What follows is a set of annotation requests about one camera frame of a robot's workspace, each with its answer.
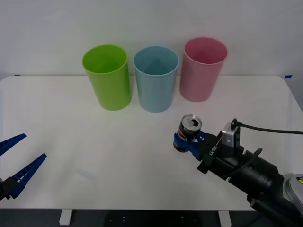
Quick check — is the pink plastic waste bin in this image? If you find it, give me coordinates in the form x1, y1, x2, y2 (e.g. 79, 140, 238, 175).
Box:
178, 37, 229, 103

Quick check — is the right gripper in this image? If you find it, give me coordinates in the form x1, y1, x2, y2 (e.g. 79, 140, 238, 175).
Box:
173, 129, 247, 182

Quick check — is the black drink can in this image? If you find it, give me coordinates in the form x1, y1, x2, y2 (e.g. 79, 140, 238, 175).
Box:
173, 114, 204, 153

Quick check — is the green plastic waste bin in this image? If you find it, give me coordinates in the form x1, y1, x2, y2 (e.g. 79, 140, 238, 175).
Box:
81, 44, 133, 111

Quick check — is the pale blue plastic waste bin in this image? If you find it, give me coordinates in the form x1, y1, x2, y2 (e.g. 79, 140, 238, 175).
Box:
133, 45, 180, 113

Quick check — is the white table leg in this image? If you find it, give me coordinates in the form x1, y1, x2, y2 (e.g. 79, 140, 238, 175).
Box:
217, 211, 232, 227
59, 209, 73, 226

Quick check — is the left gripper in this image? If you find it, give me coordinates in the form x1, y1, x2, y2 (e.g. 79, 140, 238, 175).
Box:
0, 133, 47, 201

